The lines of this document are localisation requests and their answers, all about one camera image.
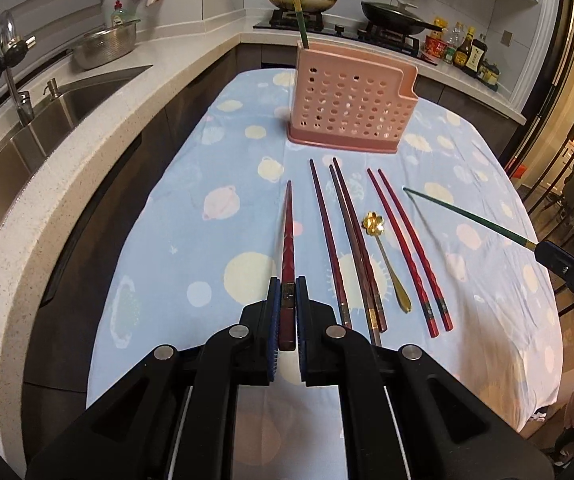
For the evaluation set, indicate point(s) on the chrome faucet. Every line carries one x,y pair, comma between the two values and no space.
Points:
17,90

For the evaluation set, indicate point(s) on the dark red patterned chopstick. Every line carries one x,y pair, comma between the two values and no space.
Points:
288,250

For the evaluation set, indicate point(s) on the green chopstick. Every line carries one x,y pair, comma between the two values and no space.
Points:
467,216
298,15

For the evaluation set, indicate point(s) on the white kitchen countertop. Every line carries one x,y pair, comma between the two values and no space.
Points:
117,90

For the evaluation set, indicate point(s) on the green dish soap bottle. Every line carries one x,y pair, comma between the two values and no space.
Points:
119,16

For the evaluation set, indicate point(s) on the gold flower spoon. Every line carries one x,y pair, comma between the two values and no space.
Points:
373,224

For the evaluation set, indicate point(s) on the brown chopstick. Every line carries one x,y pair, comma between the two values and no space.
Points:
342,210

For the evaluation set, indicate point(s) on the clear plastic bottle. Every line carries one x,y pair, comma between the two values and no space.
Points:
453,37

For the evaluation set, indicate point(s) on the dark soy sauce bottle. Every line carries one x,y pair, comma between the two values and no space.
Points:
476,57

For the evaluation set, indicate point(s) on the brown sauce bottle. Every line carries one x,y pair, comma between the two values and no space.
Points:
463,50

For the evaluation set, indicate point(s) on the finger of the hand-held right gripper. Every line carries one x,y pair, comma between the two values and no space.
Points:
562,262

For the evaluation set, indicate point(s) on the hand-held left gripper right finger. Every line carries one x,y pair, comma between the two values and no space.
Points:
304,330

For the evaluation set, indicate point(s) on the yellow packet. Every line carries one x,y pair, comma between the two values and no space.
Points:
444,27

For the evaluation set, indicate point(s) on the pink perforated utensil holder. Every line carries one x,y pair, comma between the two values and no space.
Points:
347,105

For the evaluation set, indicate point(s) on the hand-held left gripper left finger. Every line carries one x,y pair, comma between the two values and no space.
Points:
273,330

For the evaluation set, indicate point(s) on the beige wok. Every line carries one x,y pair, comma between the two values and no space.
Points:
317,6

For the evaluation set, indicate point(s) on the small jars in green tray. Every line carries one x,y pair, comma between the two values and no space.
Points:
489,75

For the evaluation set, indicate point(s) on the black gas stove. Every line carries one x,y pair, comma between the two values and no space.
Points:
327,27

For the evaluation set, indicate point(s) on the red noodle cup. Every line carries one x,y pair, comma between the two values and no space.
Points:
436,49

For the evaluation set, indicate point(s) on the stainless steel sink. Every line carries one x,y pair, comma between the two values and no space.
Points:
42,125

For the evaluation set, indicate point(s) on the bright red chopstick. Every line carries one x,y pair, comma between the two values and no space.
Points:
419,260
404,260

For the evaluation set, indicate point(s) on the stainless steel colander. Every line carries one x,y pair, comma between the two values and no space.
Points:
102,47

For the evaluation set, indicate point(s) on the wall socket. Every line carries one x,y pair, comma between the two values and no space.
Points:
507,38

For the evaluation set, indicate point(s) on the steel soap dispenser pump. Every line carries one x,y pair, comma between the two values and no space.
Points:
52,91

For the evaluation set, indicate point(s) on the black frying pan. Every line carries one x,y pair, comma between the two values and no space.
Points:
392,20

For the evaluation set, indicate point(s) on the blue planet print tablecloth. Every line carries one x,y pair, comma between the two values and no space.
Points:
227,170

